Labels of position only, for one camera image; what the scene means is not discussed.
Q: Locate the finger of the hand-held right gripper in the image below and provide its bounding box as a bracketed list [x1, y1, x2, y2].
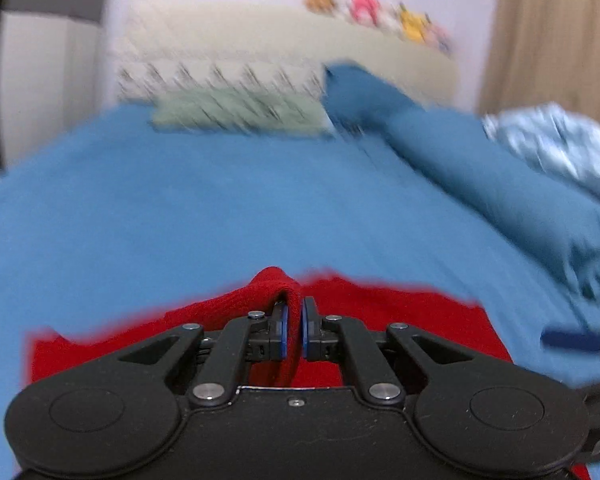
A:
[541, 326, 600, 357]

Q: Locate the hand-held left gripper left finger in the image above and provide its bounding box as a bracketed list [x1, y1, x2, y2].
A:
[116, 298, 291, 409]

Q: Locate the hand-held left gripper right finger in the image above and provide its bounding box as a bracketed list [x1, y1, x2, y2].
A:
[300, 296, 482, 407]

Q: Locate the red knitted garment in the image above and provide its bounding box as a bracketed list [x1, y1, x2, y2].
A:
[25, 266, 591, 480]

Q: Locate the light blue patterned cloth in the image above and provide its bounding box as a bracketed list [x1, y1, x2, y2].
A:
[481, 102, 600, 211]

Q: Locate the blue quilt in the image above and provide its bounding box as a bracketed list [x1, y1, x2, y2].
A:
[322, 62, 600, 306]

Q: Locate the green patterned pillow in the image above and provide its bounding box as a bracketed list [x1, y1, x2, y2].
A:
[151, 89, 337, 137]

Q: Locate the white patterned pillow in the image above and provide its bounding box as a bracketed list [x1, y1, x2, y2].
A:
[111, 2, 327, 106]

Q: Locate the beige headboard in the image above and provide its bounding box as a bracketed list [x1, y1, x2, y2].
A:
[130, 0, 458, 111]

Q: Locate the beige curtain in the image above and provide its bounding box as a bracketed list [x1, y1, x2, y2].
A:
[477, 0, 600, 123]

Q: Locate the yellow plush toy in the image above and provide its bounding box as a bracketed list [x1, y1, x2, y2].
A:
[397, 4, 433, 43]

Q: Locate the pink plush toy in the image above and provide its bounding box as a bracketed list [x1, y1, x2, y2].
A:
[347, 0, 383, 26]

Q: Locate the grey and white wardrobe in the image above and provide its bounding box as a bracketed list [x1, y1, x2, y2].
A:
[0, 0, 112, 173]

